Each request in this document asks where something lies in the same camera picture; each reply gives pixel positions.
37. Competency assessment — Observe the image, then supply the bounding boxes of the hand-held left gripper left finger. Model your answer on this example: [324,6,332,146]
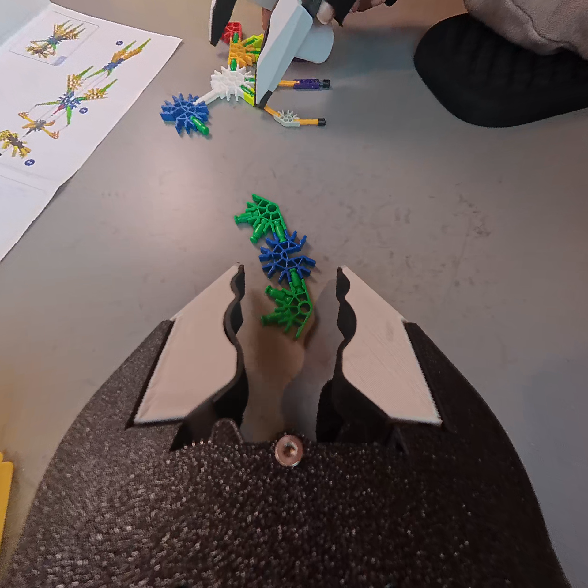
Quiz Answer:
[132,263,251,425]

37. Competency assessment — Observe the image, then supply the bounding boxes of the multicoloured toy hand assembly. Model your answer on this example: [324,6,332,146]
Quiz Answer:
[160,21,331,138]

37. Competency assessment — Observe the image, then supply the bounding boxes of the person's right forearm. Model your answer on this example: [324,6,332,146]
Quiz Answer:
[464,0,588,57]

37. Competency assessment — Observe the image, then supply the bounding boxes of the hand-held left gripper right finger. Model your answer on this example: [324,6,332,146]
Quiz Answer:
[316,266,443,442]

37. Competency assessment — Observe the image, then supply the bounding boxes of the green and blue toy assembly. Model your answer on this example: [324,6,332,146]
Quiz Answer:
[234,194,317,341]

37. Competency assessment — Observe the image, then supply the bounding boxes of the grey desk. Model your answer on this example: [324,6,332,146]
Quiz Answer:
[0,0,588,570]

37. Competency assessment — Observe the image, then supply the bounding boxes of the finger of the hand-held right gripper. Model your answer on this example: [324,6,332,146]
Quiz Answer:
[208,0,235,47]
[254,0,318,109]

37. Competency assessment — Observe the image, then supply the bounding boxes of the yellow divided plastic bin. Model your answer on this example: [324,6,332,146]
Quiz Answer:
[0,452,14,545]

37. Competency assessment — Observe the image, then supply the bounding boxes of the white toy instruction sheet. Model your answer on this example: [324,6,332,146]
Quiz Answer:
[0,0,183,262]

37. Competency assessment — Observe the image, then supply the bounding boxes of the person's right hand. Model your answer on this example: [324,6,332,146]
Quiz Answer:
[316,0,398,27]

